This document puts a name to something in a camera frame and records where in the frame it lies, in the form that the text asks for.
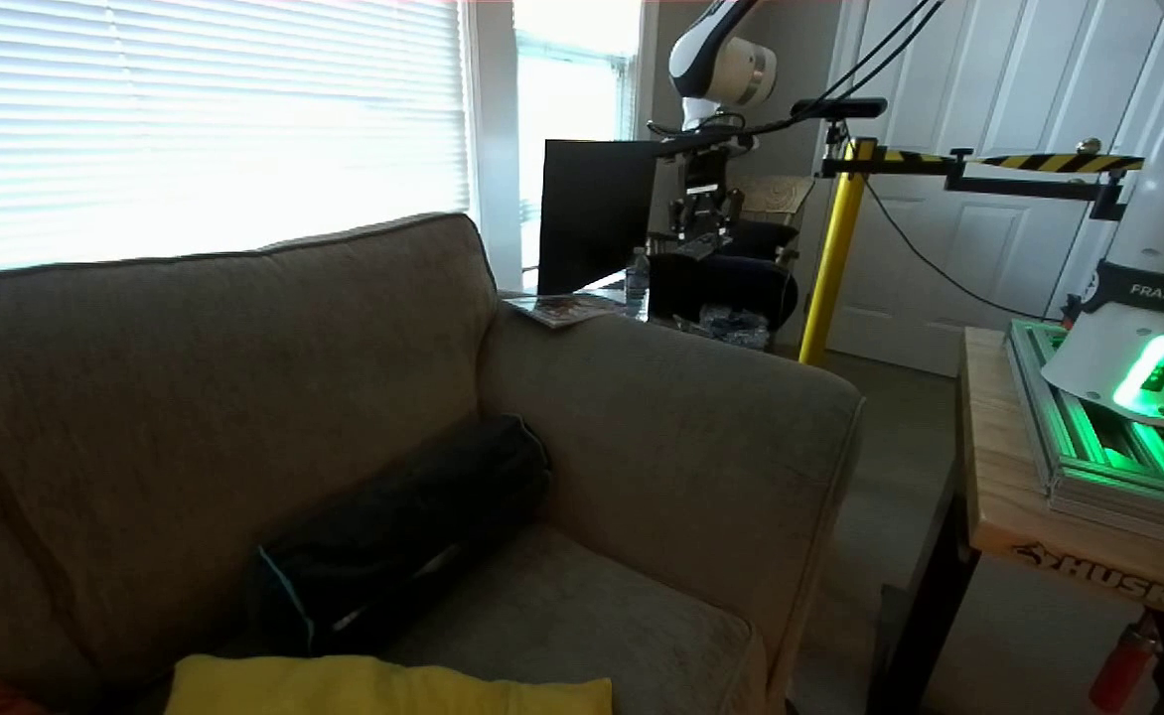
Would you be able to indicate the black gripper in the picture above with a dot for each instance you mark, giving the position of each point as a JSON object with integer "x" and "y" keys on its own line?
{"x": 710, "y": 218}

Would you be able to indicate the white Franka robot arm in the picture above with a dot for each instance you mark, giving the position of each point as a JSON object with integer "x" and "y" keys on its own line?
{"x": 1161, "y": 200}

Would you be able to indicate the yellow stand pole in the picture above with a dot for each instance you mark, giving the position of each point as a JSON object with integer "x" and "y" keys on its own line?
{"x": 828, "y": 250}

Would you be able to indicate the black monitor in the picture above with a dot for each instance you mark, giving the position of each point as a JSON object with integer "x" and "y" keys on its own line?
{"x": 595, "y": 210}

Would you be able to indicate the colourful magazine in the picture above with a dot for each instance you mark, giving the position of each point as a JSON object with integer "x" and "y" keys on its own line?
{"x": 563, "y": 311}

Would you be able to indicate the black yellow striped bar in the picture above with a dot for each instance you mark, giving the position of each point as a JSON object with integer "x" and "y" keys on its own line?
{"x": 1002, "y": 160}

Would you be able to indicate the black bag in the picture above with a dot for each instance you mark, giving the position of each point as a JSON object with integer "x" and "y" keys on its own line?
{"x": 395, "y": 528}

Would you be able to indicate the wooden table with black legs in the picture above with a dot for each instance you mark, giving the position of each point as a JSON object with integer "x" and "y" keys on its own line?
{"x": 1099, "y": 540}

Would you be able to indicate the yellow cloth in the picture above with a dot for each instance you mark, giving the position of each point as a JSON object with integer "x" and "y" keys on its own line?
{"x": 381, "y": 683}

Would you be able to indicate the white window blinds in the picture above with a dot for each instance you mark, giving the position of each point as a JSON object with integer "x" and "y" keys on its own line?
{"x": 195, "y": 122}

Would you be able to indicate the grey-brown fabric couch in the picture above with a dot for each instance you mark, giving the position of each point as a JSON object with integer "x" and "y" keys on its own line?
{"x": 143, "y": 422}

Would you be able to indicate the black camera on stand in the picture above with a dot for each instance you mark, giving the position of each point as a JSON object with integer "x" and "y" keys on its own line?
{"x": 838, "y": 107}

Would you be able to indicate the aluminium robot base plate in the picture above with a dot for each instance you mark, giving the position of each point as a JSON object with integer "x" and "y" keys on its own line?
{"x": 1070, "y": 438}

